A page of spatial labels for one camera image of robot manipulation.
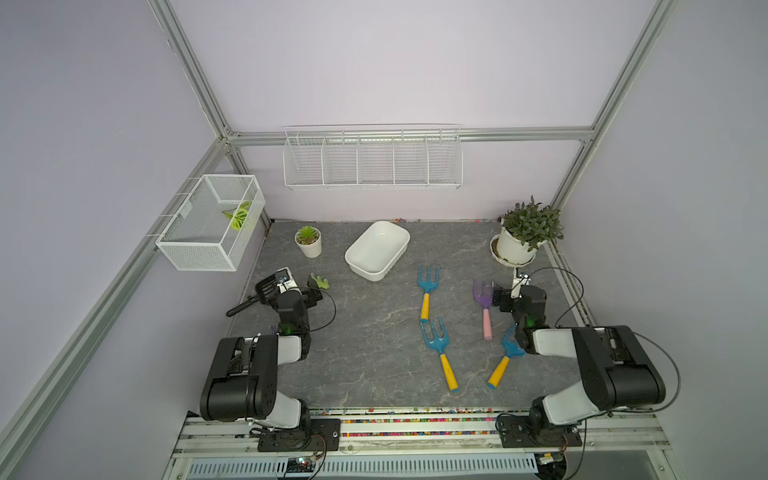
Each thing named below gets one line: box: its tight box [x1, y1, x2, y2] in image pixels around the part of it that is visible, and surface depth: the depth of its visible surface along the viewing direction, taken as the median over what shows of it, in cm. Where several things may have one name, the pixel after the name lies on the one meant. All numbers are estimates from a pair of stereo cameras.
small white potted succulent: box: [294, 225, 322, 259], surface depth 107 cm
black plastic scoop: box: [226, 294, 261, 317], surface depth 98 cm
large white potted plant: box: [489, 195, 564, 267], surface depth 96 cm
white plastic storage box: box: [344, 220, 411, 282], surface depth 111 cm
